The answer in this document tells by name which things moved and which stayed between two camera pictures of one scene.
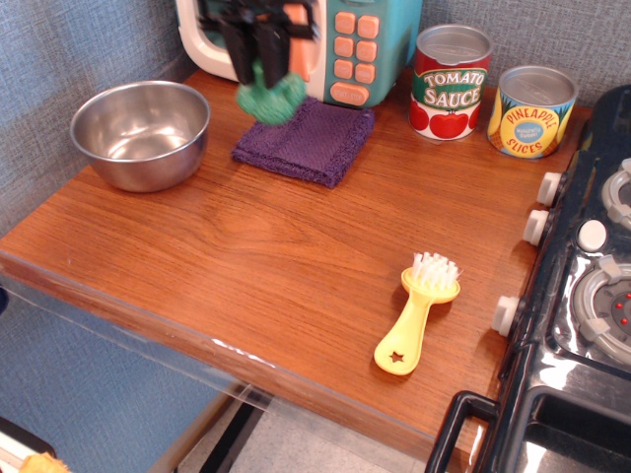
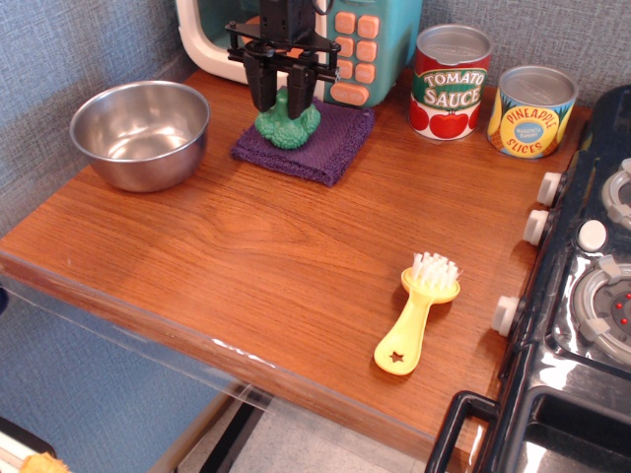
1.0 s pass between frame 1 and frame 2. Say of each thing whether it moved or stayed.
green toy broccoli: moved
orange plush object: stayed
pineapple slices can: stayed
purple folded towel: stayed
